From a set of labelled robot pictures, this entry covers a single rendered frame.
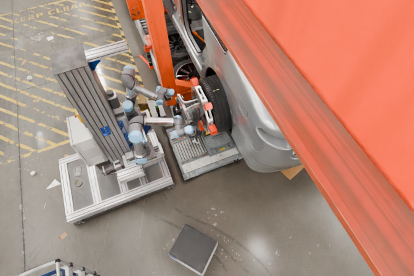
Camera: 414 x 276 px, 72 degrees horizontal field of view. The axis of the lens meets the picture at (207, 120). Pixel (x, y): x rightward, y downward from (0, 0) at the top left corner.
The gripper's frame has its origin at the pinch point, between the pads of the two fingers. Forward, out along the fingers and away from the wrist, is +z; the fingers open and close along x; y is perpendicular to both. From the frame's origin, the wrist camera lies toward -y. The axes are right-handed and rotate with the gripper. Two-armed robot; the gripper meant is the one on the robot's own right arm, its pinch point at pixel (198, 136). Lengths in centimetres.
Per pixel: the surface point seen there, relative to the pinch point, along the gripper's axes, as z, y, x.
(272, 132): -51, -70, 8
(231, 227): 79, -25, 95
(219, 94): 7, -20, -45
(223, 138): 94, -14, -14
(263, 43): -209, -60, 16
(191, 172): 87, 27, 30
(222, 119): 17.7, -21.5, -20.7
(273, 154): -26, -71, 22
